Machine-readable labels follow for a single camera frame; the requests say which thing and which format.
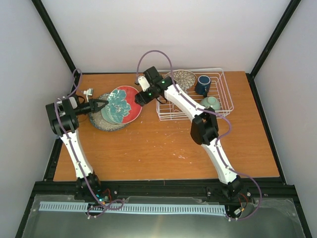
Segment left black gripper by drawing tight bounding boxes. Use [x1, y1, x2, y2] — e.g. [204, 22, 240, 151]
[74, 99, 108, 116]

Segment large speckled grey plate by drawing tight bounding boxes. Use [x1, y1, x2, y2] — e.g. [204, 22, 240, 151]
[88, 92, 131, 132]

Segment red and teal plate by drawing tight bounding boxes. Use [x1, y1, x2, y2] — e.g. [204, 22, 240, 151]
[103, 86, 142, 124]

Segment floral patterned plate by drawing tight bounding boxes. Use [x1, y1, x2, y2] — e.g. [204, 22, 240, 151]
[173, 70, 196, 91]

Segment dark blue mug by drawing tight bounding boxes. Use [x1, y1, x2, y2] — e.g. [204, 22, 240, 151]
[195, 75, 211, 98]

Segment light green bowl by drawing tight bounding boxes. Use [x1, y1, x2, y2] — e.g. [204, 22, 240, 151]
[200, 96, 221, 111]

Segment light green flower plate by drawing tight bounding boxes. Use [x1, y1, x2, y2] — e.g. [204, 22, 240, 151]
[101, 106, 118, 124]

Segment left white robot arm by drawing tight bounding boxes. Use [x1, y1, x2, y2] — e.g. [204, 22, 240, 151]
[46, 95, 108, 200]

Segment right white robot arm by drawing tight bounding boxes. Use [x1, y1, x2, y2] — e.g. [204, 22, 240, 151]
[135, 66, 242, 198]

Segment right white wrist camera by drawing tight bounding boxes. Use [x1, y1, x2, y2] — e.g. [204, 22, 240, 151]
[137, 76, 150, 92]

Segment white wire dish rack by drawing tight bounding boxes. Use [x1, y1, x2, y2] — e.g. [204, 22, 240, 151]
[156, 68, 234, 121]

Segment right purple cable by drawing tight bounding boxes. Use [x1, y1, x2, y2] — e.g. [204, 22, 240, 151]
[135, 50, 263, 221]

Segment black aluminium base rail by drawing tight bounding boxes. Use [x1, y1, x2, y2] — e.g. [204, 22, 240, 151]
[76, 179, 249, 202]

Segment light blue cable duct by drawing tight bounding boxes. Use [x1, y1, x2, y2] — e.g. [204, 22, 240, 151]
[38, 201, 226, 216]

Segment black frame post left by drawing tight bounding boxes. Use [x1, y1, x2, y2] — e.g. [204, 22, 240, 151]
[31, 0, 76, 73]

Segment black frame post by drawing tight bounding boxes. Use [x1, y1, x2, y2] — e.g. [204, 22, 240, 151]
[31, 0, 76, 73]
[250, 0, 301, 79]

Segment black frame post right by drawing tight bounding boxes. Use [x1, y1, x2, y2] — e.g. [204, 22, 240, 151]
[250, 0, 301, 79]

